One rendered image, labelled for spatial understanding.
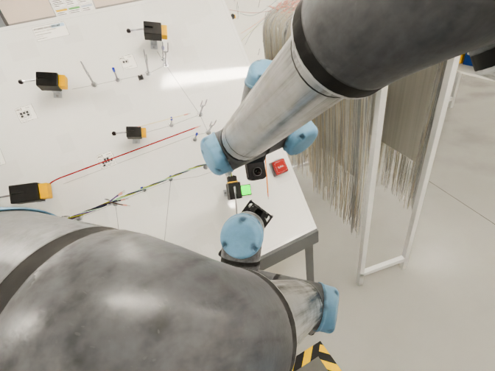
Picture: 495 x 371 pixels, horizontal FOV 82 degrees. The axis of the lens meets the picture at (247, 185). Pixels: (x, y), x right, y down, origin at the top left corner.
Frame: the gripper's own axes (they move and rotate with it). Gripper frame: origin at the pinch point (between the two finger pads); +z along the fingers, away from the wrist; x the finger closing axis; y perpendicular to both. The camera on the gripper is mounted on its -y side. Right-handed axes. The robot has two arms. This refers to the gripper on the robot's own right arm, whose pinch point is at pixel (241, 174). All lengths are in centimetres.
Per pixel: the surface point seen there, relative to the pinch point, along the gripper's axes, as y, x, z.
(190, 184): 9.4, 13.5, 18.8
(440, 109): 23, -98, 5
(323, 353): -60, -48, 100
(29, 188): 8, 58, 7
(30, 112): 36, 59, 7
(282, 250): -17.3, -16.9, 31.3
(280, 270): -21, -19, 47
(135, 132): 22.9, 28.9, 4.6
